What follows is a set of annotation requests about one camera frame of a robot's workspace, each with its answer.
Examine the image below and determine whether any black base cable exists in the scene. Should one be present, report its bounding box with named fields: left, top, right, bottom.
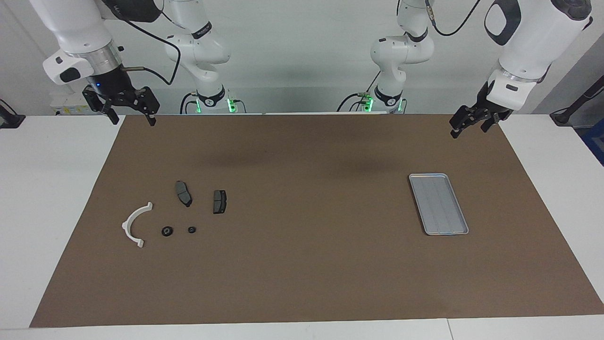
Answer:
left=336, top=71, right=380, bottom=113
left=179, top=92, right=201, bottom=114

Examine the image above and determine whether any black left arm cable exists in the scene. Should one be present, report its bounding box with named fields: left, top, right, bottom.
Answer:
left=422, top=0, right=482, bottom=37

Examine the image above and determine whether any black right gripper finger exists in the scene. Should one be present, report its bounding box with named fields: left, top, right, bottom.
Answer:
left=134, top=86, right=160, bottom=127
left=82, top=87, right=119, bottom=125

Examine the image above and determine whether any silver metal tray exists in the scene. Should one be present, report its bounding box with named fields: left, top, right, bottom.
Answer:
left=408, top=173, right=470, bottom=236

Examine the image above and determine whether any black table clamp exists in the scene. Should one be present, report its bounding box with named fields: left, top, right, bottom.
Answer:
left=0, top=99, right=25, bottom=129

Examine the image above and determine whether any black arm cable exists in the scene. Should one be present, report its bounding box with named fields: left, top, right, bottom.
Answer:
left=422, top=0, right=482, bottom=37
left=101, top=0, right=182, bottom=86

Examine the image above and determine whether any white box with yellow labels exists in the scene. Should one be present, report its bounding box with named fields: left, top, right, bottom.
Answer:
left=50, top=87, right=95, bottom=116

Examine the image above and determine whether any black stand with pole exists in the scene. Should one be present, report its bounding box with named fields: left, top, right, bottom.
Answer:
left=550, top=75, right=604, bottom=126

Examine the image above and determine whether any brown table mat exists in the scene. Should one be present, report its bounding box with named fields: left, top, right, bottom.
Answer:
left=29, top=113, right=604, bottom=328

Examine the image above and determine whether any black right base cable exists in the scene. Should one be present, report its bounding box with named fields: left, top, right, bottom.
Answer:
left=179, top=92, right=201, bottom=114

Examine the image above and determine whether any white curved plastic bracket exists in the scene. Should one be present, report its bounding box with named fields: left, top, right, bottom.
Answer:
left=122, top=202, right=154, bottom=248

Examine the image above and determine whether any blue box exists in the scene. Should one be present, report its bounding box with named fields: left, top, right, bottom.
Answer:
left=581, top=117, right=604, bottom=167

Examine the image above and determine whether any black left base cable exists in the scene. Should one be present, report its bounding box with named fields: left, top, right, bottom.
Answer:
left=336, top=71, right=380, bottom=113

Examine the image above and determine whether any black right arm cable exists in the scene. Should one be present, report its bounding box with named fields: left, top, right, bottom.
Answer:
left=101, top=0, right=182, bottom=86

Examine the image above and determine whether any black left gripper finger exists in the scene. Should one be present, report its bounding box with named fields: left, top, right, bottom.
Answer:
left=480, top=113, right=512, bottom=133
left=449, top=106, right=479, bottom=139

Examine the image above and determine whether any curved dark grey brake pad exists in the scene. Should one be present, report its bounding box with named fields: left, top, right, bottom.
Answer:
left=175, top=180, right=193, bottom=208

